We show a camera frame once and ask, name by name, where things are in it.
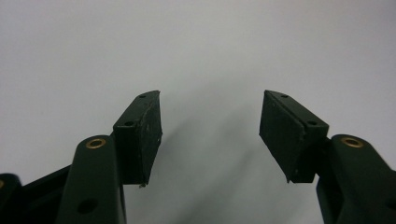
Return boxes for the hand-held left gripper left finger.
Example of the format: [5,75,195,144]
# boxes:
[54,90,163,224]

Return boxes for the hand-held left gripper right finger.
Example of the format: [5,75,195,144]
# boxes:
[259,90,396,224]

